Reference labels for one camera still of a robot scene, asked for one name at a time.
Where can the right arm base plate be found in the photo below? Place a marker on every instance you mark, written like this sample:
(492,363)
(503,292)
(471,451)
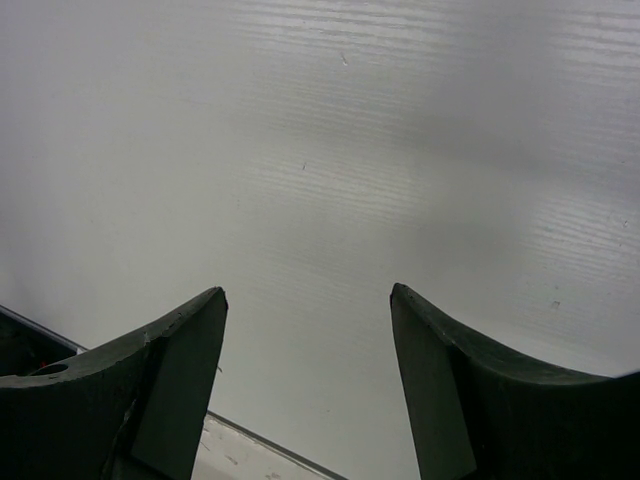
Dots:
(27,346)

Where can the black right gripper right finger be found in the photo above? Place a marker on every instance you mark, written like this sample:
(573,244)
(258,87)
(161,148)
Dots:
(479,409)

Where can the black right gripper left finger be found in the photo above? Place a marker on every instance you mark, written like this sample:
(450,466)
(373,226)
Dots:
(132,408)

